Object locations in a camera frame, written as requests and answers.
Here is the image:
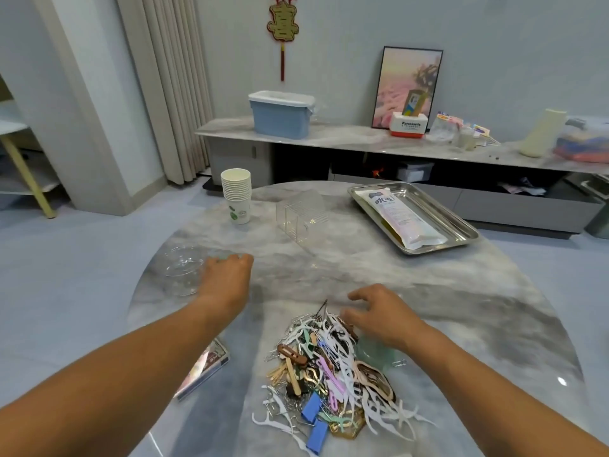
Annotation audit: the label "pile of floss picks and clips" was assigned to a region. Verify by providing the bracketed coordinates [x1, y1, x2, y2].
[252, 300, 434, 455]

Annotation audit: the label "small colourful box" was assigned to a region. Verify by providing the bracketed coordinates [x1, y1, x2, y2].
[402, 88, 426, 116]

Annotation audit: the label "person's left forearm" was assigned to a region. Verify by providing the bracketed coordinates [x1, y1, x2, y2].
[0, 300, 239, 457]

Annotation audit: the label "cream paper roll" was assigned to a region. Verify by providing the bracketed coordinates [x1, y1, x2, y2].
[520, 109, 568, 158]

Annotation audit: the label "clear storage box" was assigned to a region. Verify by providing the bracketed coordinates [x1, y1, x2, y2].
[556, 116, 609, 164]

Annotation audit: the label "person's right forearm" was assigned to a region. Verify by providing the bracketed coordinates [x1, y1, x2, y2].
[404, 328, 609, 457]

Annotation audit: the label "grey cabinet with marble top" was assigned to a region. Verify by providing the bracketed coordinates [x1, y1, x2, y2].
[197, 117, 609, 234]

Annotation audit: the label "clear bag of snacks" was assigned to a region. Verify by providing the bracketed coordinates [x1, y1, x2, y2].
[425, 114, 460, 143]

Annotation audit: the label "clear ribbed organizer box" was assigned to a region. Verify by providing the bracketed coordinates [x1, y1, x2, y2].
[276, 190, 329, 246]

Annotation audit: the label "loose papers in cabinet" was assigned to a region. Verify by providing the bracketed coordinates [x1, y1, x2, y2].
[499, 180, 548, 196]

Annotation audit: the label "white and red small box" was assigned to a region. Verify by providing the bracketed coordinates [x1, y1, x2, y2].
[389, 111, 428, 139]

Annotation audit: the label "framed pink picture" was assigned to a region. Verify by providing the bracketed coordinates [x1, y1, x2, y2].
[372, 46, 445, 129]

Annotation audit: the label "group of white paper cups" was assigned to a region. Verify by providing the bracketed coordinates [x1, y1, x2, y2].
[221, 167, 253, 225]

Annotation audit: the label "red gold wall hanging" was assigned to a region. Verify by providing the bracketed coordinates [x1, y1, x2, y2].
[266, 0, 301, 82]

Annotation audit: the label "clear printed plastic bag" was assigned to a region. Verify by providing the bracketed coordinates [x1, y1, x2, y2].
[366, 188, 449, 251]

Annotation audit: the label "person's left hand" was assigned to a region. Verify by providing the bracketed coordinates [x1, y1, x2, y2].
[195, 252, 256, 324]

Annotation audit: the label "metal tray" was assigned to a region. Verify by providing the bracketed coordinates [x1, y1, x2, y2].
[348, 182, 481, 256]

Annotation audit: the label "colourful matchbox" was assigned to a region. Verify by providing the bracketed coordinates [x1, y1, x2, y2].
[176, 338, 230, 398]

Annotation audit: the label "clear round plastic bowl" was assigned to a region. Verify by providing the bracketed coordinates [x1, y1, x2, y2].
[152, 244, 215, 299]

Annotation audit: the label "person's right hand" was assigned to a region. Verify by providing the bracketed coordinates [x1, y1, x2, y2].
[341, 283, 429, 353]

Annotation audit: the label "pale green plastic lid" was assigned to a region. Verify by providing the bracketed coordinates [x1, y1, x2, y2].
[357, 338, 409, 369]

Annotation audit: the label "beige curtain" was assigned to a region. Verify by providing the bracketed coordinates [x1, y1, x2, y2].
[114, 0, 215, 185]

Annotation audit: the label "blue storage box white lid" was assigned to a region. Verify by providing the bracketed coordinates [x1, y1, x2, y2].
[248, 90, 317, 140]

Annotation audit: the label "white box in cabinet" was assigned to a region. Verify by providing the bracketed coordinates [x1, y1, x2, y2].
[398, 162, 435, 183]

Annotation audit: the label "grey green storage bin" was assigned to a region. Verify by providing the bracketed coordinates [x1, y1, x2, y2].
[585, 176, 609, 239]

